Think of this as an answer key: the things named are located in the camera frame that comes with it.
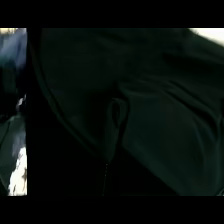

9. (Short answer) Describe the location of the dark green garment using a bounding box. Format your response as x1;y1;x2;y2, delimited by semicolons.
25;27;224;197

